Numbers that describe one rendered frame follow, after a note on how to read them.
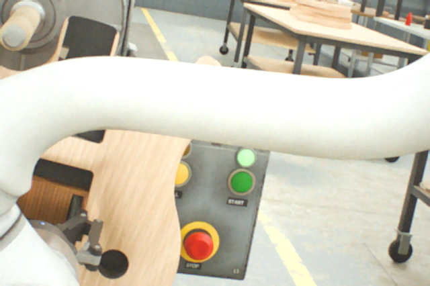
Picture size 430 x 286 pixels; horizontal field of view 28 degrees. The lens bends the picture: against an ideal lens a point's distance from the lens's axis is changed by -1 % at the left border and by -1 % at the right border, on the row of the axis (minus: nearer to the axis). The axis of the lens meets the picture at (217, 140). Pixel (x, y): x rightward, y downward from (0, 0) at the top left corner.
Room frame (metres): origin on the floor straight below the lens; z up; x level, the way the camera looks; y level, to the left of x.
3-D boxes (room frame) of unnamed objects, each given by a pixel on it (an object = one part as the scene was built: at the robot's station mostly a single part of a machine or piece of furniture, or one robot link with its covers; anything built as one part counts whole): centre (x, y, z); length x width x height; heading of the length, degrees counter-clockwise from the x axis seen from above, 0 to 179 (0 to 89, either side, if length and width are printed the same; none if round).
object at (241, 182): (1.15, -0.04, 1.07); 0.03 x 0.01 x 0.03; 100
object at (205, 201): (1.25, 0.05, 0.99); 0.24 x 0.21 x 0.26; 10
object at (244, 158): (1.14, -0.04, 1.11); 0.03 x 0.01 x 0.03; 100
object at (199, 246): (1.13, 0.00, 0.97); 0.04 x 0.04 x 0.04; 10
